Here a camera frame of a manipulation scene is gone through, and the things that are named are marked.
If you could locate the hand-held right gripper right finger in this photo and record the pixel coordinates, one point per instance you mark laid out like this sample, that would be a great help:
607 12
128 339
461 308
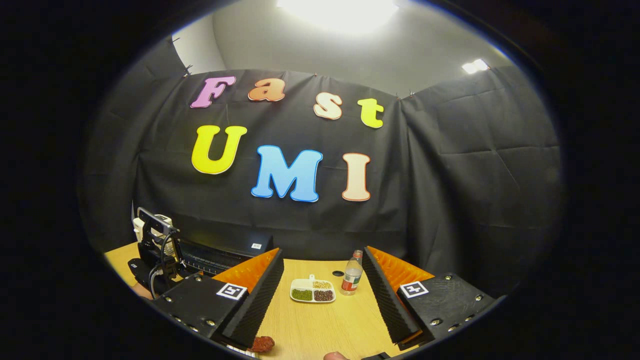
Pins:
387 305

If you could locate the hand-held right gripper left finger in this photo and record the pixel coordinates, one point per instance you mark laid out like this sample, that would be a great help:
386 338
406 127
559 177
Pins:
257 305

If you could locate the red meat piece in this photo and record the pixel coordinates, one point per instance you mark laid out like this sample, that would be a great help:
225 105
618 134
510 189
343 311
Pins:
262 343

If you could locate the black electric oven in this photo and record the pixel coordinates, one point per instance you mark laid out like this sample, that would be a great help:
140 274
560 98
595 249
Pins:
220 252

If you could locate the white toaster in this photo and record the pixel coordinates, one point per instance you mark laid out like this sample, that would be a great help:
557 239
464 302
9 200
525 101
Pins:
137 227

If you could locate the clear bottle with red label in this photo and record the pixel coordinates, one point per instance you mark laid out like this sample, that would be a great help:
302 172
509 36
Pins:
352 277

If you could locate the white ribbed tray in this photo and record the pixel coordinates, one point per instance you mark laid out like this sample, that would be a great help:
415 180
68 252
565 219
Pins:
240 351

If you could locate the white divided plate of beans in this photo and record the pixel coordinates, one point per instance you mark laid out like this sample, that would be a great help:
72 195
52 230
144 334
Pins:
312 291

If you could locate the black backdrop cloth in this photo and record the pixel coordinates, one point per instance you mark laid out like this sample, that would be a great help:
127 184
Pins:
450 190

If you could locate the small ceiling light panel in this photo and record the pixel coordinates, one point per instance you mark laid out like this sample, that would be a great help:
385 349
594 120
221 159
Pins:
475 65

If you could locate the large ceiling light panel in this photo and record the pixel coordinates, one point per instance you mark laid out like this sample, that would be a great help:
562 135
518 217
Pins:
340 12

